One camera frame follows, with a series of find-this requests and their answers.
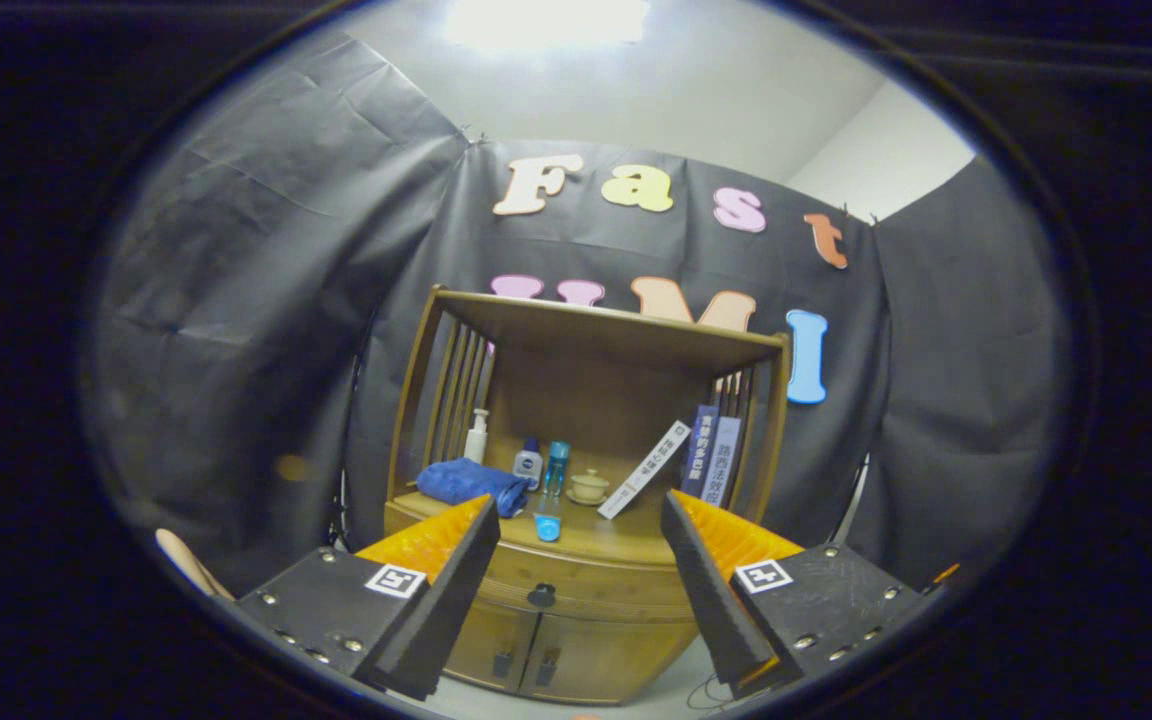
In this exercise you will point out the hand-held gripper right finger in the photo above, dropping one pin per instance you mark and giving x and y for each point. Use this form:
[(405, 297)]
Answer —
[(711, 600)]

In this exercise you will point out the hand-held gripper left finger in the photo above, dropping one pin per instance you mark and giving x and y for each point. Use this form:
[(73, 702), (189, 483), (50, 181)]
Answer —
[(446, 610)]

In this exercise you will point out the blue and white tube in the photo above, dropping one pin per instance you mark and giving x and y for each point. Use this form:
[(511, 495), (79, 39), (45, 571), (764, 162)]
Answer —
[(547, 525)]

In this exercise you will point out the wooden cabinet door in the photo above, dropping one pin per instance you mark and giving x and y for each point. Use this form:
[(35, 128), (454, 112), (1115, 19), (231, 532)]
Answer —
[(481, 645), (616, 655)]

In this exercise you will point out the wooden countertop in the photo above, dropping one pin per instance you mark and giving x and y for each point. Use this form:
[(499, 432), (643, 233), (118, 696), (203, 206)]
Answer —
[(616, 535)]

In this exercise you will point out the wooden cabinet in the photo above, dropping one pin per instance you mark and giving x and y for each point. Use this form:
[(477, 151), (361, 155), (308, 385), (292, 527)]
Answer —
[(596, 380)]

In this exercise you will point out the blue folded towel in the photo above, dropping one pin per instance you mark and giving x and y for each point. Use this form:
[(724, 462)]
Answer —
[(466, 482)]

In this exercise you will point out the light purple book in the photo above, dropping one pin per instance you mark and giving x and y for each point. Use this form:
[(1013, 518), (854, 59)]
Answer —
[(723, 458)]

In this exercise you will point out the white book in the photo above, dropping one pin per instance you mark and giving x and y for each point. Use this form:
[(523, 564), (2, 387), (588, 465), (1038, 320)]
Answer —
[(646, 468)]

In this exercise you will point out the dark blue book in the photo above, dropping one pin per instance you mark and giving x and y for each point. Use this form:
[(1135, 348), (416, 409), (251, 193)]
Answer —
[(699, 450)]

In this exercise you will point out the white bottle with blue cap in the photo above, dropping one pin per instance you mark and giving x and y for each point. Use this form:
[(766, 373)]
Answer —
[(528, 468)]

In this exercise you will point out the beige lidded teacup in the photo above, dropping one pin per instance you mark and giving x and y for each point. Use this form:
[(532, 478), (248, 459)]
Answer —
[(589, 488)]

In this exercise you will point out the white pump bottle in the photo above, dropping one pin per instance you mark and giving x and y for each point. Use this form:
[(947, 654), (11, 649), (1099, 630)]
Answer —
[(476, 445)]

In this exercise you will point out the clear blue bottle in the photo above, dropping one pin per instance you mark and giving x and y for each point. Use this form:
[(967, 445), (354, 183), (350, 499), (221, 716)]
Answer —
[(557, 465)]

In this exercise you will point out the black device with orange tip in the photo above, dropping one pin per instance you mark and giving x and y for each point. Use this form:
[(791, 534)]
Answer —
[(946, 573)]

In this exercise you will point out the beige curved chair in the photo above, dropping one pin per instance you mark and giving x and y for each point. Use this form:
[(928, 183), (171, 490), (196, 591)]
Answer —
[(186, 560)]

